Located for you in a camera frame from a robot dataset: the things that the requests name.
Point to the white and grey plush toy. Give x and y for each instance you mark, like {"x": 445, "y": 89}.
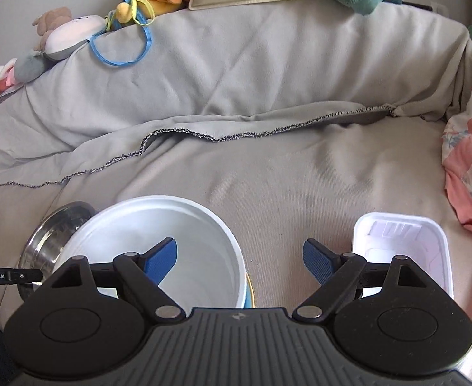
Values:
{"x": 71, "y": 34}

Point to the pink printed cloth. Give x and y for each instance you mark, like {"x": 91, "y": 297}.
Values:
{"x": 469, "y": 161}

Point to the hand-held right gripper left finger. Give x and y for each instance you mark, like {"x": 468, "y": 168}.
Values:
{"x": 161, "y": 259}

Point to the white bowl with yellow rim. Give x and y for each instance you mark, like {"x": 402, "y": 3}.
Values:
{"x": 253, "y": 297}

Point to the brown teddy bear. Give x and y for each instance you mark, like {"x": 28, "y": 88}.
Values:
{"x": 55, "y": 16}

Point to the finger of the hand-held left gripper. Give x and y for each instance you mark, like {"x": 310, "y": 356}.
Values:
{"x": 24, "y": 276}

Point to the grey sofa cover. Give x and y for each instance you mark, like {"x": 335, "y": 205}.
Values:
{"x": 260, "y": 88}

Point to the white cup with orange label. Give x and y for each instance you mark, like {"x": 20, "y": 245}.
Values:
{"x": 203, "y": 233}

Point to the red and white rectangular tray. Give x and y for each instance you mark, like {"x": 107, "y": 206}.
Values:
{"x": 397, "y": 233}

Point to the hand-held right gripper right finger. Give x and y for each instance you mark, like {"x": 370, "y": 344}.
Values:
{"x": 318, "y": 263}

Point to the stainless steel bowl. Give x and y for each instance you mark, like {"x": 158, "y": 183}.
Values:
{"x": 47, "y": 241}

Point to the blue bowl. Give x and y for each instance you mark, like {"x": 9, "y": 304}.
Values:
{"x": 247, "y": 299}

